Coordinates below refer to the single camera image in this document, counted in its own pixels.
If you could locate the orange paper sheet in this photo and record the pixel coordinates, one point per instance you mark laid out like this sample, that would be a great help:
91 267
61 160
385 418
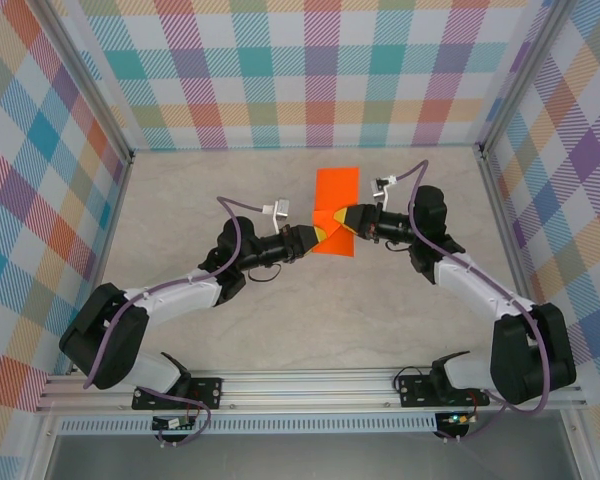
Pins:
337 190

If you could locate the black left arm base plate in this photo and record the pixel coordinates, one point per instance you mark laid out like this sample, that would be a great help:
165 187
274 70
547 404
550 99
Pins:
214 386

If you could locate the grey metal shelf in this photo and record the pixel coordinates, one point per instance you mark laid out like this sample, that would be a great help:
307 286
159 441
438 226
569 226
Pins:
305 457

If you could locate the aluminium side rail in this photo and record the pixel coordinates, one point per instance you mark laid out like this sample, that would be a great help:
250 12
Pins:
77 357
540 320

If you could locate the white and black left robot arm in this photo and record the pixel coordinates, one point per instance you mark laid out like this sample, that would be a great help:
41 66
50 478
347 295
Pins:
180 300

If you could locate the aluminium corner post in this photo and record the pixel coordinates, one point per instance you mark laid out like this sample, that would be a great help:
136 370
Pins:
87 80
522 85

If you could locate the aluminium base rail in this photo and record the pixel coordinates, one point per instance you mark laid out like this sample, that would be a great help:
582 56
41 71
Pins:
305 390

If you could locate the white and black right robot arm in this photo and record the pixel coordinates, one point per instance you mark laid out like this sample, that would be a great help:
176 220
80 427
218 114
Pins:
480 290

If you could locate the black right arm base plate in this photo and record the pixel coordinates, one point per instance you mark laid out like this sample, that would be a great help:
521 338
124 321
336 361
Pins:
410 395

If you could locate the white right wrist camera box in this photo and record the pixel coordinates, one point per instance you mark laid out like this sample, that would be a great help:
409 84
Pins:
380 186

